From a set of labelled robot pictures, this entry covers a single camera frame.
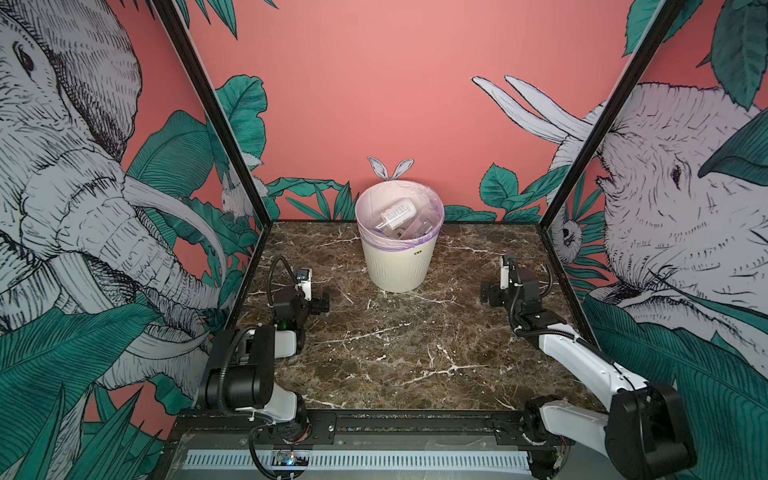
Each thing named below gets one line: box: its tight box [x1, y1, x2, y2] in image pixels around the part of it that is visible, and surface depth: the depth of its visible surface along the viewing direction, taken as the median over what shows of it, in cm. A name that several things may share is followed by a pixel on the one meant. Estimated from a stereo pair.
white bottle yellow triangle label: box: [375, 200, 417, 230], surface depth 92 cm
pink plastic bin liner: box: [355, 180, 445, 251], surface depth 93 cm
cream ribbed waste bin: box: [362, 234, 439, 293], surface depth 90 cm
